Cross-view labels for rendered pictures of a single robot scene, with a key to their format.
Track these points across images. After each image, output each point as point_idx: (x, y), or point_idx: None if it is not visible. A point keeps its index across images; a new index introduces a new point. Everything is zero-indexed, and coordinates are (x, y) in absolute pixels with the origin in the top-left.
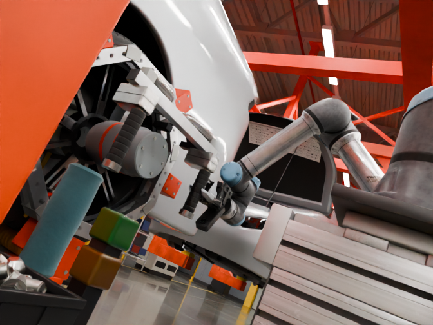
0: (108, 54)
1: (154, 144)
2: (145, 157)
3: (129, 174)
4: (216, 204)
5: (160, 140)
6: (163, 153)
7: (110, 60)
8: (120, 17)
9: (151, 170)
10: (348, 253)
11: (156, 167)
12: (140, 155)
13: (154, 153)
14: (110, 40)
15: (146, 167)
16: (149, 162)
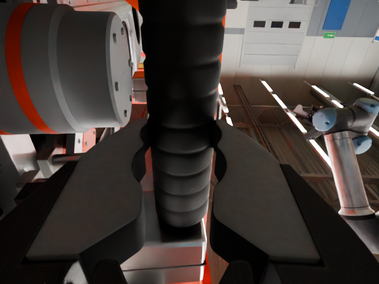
0: (80, 137)
1: (127, 93)
2: (124, 56)
3: (65, 8)
4: (331, 212)
5: (128, 110)
6: (121, 102)
7: (77, 137)
8: (221, 57)
9: (115, 44)
10: None
11: (115, 62)
12: (126, 48)
13: (124, 81)
14: (87, 144)
15: (119, 41)
16: (120, 56)
